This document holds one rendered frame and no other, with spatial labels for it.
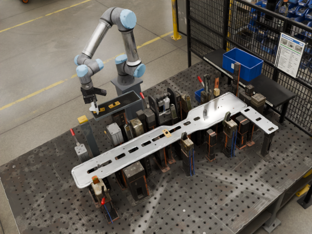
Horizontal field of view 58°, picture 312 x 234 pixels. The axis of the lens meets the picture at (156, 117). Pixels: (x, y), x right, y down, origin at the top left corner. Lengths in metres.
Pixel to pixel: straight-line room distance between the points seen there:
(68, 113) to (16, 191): 1.81
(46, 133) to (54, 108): 0.48
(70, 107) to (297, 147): 2.92
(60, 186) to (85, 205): 0.29
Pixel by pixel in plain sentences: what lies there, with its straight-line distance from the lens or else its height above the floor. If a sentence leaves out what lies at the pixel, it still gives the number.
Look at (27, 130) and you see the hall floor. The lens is 4.10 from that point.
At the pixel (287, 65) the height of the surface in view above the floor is 1.22.
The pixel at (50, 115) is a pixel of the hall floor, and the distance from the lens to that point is 4.16.
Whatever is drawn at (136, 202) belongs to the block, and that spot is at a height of 0.71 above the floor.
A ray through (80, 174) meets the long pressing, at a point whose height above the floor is 1.00.
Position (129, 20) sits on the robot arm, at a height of 1.69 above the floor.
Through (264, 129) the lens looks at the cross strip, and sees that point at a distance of 2.12.
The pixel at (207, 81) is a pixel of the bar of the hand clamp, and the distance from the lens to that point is 2.23.
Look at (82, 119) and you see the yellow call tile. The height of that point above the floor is 1.16.
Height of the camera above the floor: 2.50
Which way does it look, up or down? 43 degrees down
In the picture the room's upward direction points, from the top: 8 degrees counter-clockwise
